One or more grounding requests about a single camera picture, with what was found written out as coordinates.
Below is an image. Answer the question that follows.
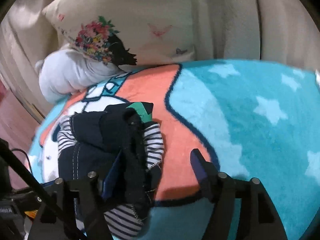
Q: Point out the teal cartoon fleece blanket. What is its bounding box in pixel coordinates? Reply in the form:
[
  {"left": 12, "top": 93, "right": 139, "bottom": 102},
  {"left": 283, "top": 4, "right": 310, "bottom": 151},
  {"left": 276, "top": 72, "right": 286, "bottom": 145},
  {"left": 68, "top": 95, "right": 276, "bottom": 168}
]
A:
[{"left": 29, "top": 60, "right": 319, "bottom": 239}]

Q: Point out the white plain pillow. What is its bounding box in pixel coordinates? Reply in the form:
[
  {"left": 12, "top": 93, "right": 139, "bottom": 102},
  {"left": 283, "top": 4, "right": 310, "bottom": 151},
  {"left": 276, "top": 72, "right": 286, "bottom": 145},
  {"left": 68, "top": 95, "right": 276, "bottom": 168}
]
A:
[{"left": 35, "top": 47, "right": 124, "bottom": 103}]

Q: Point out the cream floral pillow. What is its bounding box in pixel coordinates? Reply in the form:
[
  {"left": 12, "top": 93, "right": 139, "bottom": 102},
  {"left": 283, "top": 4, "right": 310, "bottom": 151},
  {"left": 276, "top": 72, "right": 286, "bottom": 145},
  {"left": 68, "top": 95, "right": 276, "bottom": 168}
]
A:
[{"left": 43, "top": 0, "right": 195, "bottom": 66}]

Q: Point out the striped navy pant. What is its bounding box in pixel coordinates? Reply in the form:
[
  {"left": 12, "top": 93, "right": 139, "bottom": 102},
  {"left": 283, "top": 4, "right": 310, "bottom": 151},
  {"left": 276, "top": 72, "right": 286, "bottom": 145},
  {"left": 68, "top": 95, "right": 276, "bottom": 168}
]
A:
[{"left": 53, "top": 102, "right": 164, "bottom": 239}]

